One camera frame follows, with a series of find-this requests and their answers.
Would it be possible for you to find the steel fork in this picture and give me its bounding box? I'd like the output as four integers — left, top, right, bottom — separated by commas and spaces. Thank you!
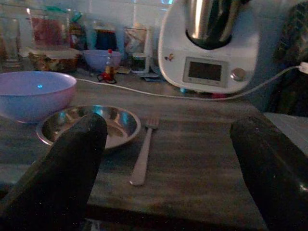
129, 117, 160, 186

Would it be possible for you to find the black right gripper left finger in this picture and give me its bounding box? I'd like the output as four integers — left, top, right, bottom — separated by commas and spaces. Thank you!
0, 112, 108, 231

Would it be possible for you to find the dark patterned cloth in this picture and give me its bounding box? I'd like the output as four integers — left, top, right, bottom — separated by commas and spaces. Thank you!
269, 1, 308, 117

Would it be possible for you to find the white kitchen mixer appliance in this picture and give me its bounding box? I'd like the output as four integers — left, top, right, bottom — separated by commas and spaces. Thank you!
157, 0, 261, 94

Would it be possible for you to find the small purple plastic bowl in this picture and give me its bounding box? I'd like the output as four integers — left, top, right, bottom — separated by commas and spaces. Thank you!
81, 50, 122, 72

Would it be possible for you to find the small dark jar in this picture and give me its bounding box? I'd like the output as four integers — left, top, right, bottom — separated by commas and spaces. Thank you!
131, 52, 148, 73

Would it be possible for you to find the dark glass jar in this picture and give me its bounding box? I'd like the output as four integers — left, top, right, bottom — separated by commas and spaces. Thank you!
94, 23, 118, 51

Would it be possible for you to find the shallow steel plate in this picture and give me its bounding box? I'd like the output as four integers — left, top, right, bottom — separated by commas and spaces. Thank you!
36, 105, 142, 150

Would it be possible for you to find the jar with red contents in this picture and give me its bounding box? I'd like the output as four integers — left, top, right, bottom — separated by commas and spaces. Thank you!
30, 9, 71, 49

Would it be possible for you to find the clear plastic bag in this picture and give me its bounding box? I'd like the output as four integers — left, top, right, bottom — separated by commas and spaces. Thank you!
123, 26, 152, 56

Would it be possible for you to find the large purple plastic bowl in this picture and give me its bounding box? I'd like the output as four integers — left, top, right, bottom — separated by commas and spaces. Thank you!
0, 71, 77, 124

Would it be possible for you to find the clear glass jar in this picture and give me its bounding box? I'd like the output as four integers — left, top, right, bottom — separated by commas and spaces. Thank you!
0, 16, 23, 71

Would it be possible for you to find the lidded food container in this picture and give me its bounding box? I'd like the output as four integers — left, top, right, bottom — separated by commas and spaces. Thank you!
27, 46, 81, 73

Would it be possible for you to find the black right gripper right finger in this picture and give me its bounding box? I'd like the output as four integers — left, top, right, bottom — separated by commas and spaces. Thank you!
230, 116, 308, 231

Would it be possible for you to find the small red capped bottle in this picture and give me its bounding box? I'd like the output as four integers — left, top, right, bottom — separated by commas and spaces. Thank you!
97, 49, 117, 84

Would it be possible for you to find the white power cable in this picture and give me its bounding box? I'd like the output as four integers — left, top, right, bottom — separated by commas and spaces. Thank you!
76, 62, 308, 102

